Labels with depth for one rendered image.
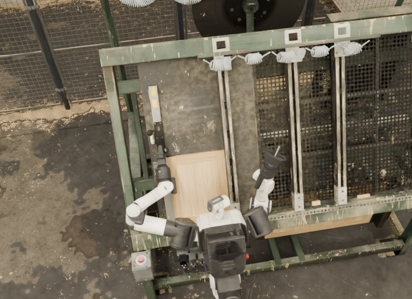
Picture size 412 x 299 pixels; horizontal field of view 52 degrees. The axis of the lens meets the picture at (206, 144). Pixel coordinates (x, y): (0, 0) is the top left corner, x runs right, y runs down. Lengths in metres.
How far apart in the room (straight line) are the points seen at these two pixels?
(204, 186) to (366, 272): 1.72
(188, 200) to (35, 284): 1.69
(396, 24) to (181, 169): 1.60
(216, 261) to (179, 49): 1.21
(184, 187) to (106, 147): 2.01
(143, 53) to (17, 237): 2.36
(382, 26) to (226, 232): 1.56
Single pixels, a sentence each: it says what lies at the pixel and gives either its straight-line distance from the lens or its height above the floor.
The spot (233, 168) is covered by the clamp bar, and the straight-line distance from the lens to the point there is 2.71.
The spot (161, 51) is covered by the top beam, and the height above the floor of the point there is 1.91.
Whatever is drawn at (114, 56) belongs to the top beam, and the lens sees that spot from 2.51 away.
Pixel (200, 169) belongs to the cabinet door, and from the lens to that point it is 2.74.
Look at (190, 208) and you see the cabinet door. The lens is 2.83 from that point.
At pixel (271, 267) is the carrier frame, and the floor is 0.17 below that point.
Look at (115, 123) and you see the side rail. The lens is 2.62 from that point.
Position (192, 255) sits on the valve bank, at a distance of 2.91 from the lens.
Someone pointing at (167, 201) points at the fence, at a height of 1.07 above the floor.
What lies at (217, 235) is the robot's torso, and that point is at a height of 1.40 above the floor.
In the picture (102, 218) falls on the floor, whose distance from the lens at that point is 4.09.
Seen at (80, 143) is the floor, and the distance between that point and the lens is 4.77.
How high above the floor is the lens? 3.34
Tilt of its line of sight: 48 degrees down
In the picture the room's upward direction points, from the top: 2 degrees counter-clockwise
